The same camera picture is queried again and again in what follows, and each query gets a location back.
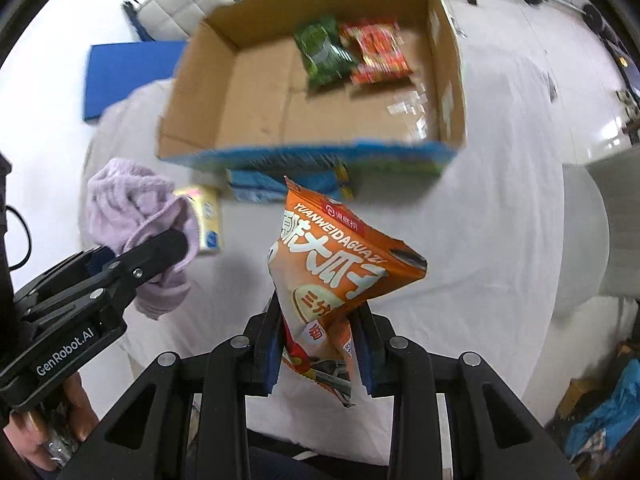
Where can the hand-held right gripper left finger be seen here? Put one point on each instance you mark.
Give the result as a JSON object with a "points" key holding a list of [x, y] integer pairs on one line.
{"points": [[270, 360]]}

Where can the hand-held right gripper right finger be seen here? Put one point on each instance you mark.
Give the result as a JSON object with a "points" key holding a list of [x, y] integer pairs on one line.
{"points": [[367, 360]]}

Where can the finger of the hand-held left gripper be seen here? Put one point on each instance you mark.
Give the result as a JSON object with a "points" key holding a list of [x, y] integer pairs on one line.
{"points": [[145, 260]]}

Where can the purple towel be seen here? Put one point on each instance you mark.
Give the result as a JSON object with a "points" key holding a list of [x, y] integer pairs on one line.
{"points": [[140, 230]]}

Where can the orange snack bag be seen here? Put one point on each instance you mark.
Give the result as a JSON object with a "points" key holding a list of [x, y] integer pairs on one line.
{"points": [[330, 280]]}

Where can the cardboard box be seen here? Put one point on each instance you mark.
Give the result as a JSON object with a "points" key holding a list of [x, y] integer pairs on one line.
{"points": [[310, 85]]}

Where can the green snack bag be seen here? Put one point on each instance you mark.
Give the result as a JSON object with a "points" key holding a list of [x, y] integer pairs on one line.
{"points": [[325, 52]]}

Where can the red snack bag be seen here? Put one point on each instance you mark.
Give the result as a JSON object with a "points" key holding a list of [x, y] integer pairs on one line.
{"points": [[377, 50]]}

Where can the person's left hand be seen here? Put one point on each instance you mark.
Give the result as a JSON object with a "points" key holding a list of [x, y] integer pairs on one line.
{"points": [[45, 425]]}

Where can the yellow small carton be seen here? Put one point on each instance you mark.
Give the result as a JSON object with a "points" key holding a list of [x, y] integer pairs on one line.
{"points": [[205, 222]]}

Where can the blue snack packet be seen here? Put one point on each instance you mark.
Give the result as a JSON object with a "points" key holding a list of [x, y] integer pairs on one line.
{"points": [[285, 182]]}

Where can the white tablecloth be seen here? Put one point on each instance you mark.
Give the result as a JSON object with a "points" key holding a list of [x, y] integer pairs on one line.
{"points": [[450, 200]]}

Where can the blue mat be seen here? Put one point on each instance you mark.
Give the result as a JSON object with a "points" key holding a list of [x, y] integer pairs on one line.
{"points": [[130, 77]]}

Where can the blue plastic bag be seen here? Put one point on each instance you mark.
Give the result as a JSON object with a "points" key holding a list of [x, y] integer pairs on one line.
{"points": [[605, 420]]}

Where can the white cushioned chair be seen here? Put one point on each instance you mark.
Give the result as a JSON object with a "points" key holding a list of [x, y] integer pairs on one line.
{"points": [[185, 0]]}

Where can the black barbell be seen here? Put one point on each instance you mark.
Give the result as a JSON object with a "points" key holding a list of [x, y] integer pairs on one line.
{"points": [[565, 2]]}

